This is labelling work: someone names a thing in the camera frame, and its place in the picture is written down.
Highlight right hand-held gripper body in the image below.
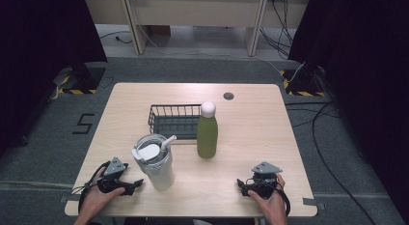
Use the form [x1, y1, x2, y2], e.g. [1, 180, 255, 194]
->
[243, 160, 284, 200]

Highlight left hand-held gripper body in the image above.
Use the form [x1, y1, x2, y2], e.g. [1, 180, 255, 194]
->
[95, 156, 136, 196]

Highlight white tumbler with straw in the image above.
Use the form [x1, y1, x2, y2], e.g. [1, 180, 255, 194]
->
[130, 133, 177, 191]

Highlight green bottle with white cap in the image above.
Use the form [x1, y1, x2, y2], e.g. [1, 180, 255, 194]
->
[196, 100, 219, 159]

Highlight black wire basket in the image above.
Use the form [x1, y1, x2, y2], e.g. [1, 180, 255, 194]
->
[148, 103, 203, 141]

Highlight person's right hand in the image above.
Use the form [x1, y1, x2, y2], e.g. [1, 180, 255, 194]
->
[247, 173, 287, 221]

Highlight person's left hand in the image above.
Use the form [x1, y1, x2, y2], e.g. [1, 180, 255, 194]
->
[78, 166, 126, 220]

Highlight grey tape strip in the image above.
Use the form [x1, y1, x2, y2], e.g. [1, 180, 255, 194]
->
[302, 197, 326, 211]
[59, 193, 83, 204]

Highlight black stand base striped tape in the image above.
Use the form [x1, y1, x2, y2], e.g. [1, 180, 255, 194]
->
[52, 62, 107, 96]
[279, 62, 326, 98]

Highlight black curtain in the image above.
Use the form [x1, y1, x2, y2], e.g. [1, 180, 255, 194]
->
[0, 0, 109, 156]
[287, 0, 409, 223]

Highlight right hand-held gripper cable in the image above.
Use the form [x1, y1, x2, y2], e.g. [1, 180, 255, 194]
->
[273, 182, 291, 217]

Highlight hand-held gripper cable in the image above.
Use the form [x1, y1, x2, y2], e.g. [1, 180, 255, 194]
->
[70, 160, 111, 213]
[273, 182, 291, 217]

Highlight left hand-held gripper cable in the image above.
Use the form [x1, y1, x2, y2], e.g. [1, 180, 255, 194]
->
[70, 160, 111, 213]

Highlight black floor cables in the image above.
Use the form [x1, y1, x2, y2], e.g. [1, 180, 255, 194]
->
[284, 100, 378, 225]

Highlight long white cable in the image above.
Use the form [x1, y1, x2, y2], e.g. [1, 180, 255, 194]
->
[128, 0, 306, 84]

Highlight black floor cable with plug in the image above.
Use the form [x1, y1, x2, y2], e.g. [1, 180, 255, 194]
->
[97, 30, 133, 45]

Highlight bundle of black hanging cables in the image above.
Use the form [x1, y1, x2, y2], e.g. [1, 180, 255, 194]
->
[259, 0, 295, 60]

